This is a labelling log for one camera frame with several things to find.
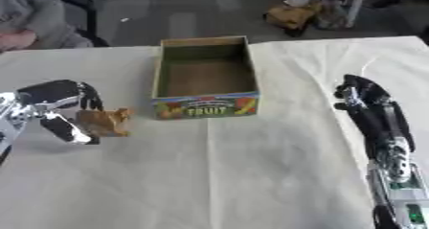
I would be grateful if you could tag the black chair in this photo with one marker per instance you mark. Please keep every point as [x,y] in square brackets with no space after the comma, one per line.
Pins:
[81,9]

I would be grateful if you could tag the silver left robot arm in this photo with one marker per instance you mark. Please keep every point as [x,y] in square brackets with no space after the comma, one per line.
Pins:
[10,121]

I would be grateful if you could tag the person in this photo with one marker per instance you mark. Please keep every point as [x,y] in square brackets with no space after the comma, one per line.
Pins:
[36,15]

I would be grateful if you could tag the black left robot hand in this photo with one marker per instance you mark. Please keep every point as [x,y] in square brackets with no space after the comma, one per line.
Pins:
[50,94]

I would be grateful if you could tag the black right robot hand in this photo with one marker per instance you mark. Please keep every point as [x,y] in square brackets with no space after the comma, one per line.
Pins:
[374,111]

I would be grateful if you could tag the person's hand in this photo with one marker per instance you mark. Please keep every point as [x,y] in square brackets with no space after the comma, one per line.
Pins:
[15,38]

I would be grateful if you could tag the brown soft toy animal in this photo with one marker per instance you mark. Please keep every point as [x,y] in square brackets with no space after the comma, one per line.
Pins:
[105,121]

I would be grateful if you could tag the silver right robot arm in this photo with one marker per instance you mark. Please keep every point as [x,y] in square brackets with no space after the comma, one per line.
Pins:
[399,188]

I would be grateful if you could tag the tan bag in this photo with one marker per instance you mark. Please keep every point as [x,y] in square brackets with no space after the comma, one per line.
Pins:
[291,17]

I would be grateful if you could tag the open cardboard fruit box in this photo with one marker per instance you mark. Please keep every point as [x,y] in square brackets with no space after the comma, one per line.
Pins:
[205,79]

